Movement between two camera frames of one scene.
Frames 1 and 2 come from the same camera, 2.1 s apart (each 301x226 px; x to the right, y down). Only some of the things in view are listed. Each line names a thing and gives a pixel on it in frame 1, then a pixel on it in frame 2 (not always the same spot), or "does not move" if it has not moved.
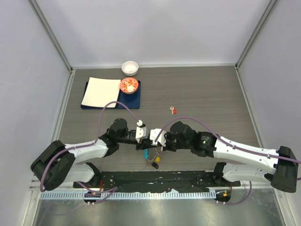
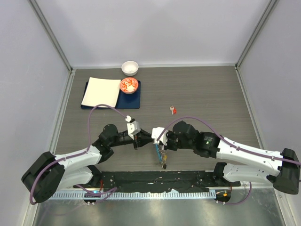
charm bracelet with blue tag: [146, 154] → [161, 153]
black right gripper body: [171, 143] does not move
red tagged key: [173, 110] does not move
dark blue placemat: [132, 100] does not move
